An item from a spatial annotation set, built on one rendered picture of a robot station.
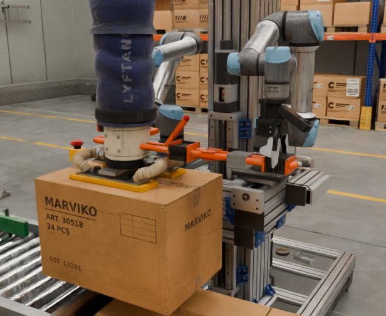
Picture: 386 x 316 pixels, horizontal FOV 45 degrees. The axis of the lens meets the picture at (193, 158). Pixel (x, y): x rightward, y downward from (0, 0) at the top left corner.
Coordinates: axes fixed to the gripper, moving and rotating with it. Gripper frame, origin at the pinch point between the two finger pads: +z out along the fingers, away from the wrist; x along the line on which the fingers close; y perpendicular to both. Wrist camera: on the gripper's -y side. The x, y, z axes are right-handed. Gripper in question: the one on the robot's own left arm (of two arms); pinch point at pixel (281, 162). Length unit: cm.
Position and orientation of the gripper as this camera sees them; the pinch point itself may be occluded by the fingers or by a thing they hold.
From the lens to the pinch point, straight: 150.7
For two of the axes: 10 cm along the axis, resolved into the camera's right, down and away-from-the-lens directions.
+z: 0.1, 9.7, 2.3
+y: -8.7, -1.0, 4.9
